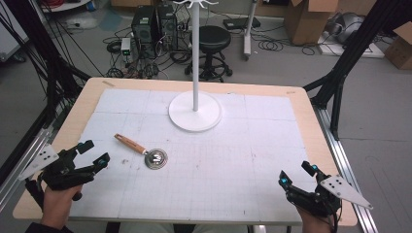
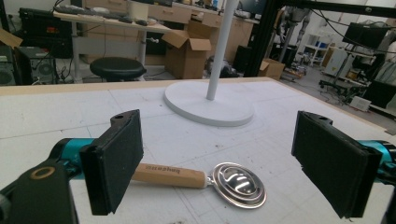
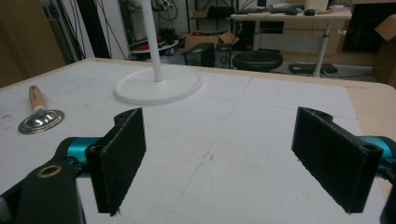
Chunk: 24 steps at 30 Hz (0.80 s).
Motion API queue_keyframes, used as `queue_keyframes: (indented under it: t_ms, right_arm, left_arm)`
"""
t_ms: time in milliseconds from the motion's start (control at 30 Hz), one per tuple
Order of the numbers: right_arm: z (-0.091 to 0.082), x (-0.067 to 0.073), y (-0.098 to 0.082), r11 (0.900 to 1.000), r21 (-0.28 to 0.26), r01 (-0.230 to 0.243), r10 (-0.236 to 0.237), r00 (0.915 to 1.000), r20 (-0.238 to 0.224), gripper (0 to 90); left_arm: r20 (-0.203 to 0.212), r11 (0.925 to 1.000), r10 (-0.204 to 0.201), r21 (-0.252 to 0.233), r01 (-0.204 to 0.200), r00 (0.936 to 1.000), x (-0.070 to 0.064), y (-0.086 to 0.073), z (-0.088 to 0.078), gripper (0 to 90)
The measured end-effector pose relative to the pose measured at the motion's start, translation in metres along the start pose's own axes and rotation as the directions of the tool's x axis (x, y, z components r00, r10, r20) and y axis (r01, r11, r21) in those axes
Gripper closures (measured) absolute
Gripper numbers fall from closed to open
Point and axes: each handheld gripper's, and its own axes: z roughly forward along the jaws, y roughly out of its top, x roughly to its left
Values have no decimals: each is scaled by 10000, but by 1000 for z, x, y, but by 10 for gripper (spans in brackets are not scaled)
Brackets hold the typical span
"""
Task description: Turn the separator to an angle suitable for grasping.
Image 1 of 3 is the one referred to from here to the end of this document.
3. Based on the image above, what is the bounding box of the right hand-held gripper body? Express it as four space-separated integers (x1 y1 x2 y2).
286 173 374 217

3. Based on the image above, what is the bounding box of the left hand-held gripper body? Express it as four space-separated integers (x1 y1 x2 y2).
18 144 99 192

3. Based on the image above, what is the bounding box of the wooden-handled metal strainer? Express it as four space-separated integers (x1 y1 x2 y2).
114 133 169 171

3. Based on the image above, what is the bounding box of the white hook stand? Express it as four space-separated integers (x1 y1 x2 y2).
168 0 223 133

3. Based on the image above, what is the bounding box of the person's left hand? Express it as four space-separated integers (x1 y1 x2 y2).
40 184 84 229

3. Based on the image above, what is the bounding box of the person's right hand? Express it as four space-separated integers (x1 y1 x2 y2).
295 206 333 233

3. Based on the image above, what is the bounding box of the white grid mat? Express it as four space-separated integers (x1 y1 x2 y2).
69 87 328 226

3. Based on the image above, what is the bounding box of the small silver box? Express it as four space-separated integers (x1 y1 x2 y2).
120 37 132 56

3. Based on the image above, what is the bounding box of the black computer tower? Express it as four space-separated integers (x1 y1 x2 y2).
156 3 179 51
130 5 159 56

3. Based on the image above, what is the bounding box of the white flat board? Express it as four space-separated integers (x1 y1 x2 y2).
317 30 386 59

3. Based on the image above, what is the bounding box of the white wheeled stand leg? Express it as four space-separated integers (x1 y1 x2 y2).
242 0 258 61

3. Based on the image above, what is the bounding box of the large open cardboard box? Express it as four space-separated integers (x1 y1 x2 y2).
284 0 341 47

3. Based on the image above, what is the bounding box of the small cardboard box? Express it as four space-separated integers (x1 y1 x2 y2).
383 21 412 71

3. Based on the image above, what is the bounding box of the grey rounded appliance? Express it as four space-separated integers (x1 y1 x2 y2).
325 12 365 45

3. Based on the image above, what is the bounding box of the black flat device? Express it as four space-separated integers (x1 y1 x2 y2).
223 17 261 31

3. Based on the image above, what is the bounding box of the black round stool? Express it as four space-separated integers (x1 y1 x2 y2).
184 24 233 83

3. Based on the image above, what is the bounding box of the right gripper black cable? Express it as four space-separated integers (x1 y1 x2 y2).
328 207 342 233

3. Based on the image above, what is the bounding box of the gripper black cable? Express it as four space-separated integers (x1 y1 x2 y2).
24 179 46 212
328 207 342 233

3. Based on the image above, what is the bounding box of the aluminium rail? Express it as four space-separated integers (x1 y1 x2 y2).
313 106 379 233
0 127 53 213

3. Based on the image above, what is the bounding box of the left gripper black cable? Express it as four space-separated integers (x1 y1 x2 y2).
24 179 46 212

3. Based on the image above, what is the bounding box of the black metal frame stand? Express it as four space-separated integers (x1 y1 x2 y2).
0 0 92 186
303 0 412 141

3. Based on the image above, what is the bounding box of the tangle of black cables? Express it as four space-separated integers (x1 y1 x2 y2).
102 48 171 80

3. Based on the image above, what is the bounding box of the coiled black cable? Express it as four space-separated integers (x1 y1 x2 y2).
257 38 285 52

